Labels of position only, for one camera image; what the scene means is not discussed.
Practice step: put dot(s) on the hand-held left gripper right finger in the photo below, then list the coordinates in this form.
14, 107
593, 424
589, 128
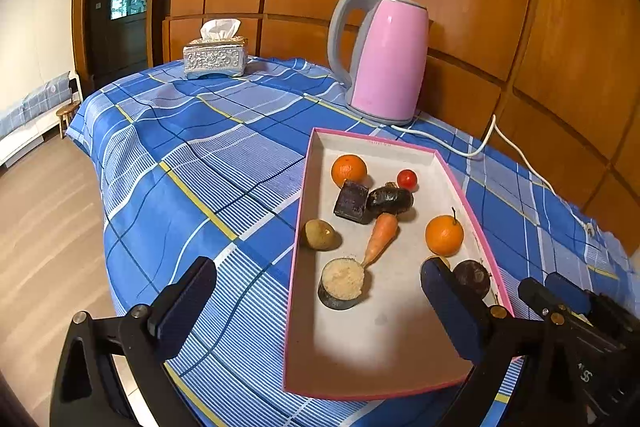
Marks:
450, 307

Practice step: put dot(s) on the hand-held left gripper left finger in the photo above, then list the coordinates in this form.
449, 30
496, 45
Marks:
185, 302

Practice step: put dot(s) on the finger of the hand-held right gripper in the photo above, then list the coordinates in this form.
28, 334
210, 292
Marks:
567, 289
537, 297

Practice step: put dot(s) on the dark maroon round mangosteen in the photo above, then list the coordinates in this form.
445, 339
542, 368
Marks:
472, 277

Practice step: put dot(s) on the small yellow potato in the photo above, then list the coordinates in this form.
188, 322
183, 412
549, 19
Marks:
440, 259

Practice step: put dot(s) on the pink shallow tray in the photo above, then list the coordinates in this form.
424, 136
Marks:
400, 332

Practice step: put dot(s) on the orange with stem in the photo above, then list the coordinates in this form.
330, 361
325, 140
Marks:
444, 234

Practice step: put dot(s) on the carrot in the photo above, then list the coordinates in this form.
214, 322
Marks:
381, 237

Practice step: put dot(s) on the dark slice with beige top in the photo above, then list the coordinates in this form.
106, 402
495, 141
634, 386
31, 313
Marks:
342, 279

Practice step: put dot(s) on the red cherry tomato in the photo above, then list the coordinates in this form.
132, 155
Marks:
407, 179

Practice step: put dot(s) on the dark brown block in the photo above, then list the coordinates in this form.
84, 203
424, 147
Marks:
352, 202

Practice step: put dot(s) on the large yellow potato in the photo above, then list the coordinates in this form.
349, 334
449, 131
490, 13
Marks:
320, 234

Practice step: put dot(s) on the small tangerine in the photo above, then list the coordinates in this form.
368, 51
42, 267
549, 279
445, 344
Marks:
348, 170

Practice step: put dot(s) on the blue plaid tablecloth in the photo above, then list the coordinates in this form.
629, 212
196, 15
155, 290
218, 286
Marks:
200, 142

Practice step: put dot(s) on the small wooden stool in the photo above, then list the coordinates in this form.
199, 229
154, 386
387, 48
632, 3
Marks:
66, 109

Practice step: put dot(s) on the silver embossed tissue box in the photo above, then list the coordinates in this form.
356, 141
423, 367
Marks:
215, 59

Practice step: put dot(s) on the bench with plaid cushion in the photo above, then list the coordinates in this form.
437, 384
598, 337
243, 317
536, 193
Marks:
30, 104

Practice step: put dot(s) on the pink electric kettle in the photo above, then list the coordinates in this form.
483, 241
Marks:
390, 57

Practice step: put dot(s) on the white tissue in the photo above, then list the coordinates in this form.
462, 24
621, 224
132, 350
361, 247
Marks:
219, 29

